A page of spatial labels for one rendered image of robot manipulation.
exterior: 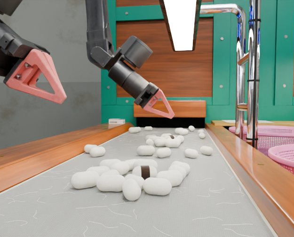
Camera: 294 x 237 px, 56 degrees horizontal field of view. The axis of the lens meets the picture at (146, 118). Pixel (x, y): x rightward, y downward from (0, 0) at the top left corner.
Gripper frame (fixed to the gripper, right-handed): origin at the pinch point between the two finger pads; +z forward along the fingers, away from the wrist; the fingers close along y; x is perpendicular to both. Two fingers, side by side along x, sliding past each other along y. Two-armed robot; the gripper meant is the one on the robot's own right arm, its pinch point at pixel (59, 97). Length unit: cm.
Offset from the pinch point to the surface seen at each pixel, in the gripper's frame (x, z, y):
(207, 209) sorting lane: -4.3, 23.7, -9.4
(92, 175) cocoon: 3.5, 11.8, -4.5
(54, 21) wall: 15, -172, 275
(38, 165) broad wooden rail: 11.4, 3.4, 2.2
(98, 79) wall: 34, -87, 280
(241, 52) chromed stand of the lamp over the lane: -31, 16, 40
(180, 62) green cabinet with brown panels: -23, 0, 82
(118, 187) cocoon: 1.7, 15.3, -6.2
